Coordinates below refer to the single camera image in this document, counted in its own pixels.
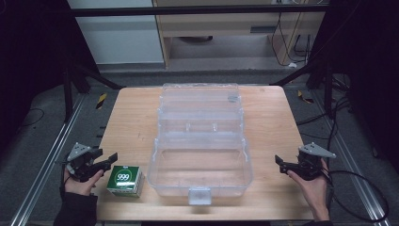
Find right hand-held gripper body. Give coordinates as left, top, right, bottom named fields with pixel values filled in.
left=295, top=141, right=337, bottom=182

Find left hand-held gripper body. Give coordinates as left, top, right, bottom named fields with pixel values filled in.
left=55, top=142, right=104, bottom=184

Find green and white carton box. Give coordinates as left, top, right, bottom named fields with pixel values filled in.
left=105, top=165, right=146, bottom=199

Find clear plastic storage box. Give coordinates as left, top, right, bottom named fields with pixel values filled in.
left=146, top=82, right=254, bottom=206

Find person's left hand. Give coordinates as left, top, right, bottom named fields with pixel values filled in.
left=63, top=167, right=104, bottom=198

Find person's right hand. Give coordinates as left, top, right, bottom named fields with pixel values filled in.
left=286, top=158, right=331, bottom=222

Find yellow black tape strip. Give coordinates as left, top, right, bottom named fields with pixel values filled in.
left=296, top=89, right=315, bottom=105
left=95, top=92, right=108, bottom=110

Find black metal stand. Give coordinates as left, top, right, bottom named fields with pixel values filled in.
left=61, top=57, right=126, bottom=123
left=270, top=56, right=335, bottom=120

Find black curtain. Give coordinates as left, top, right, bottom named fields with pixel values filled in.
left=309, top=0, right=399, bottom=173
left=0, top=0, right=101, bottom=152

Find white cabinet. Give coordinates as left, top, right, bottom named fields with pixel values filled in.
left=66, top=0, right=167, bottom=66

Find light wooden desk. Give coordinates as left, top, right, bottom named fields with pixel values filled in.
left=152, top=0, right=327, bottom=69

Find aluminium floor rail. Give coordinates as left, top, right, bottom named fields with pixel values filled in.
left=8, top=93, right=87, bottom=226
left=312, top=89, right=392, bottom=226

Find black floor cables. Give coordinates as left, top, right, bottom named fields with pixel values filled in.
left=295, top=73, right=354, bottom=152

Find thin black floor cable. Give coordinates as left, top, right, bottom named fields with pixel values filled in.
left=19, top=107, right=45, bottom=128

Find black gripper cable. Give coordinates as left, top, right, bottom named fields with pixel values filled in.
left=324, top=169, right=391, bottom=223

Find black hanging cables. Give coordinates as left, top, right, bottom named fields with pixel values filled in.
left=270, top=11, right=315, bottom=68

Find black horizontal frame bar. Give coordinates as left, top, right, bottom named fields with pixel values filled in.
left=69, top=4, right=328, bottom=17

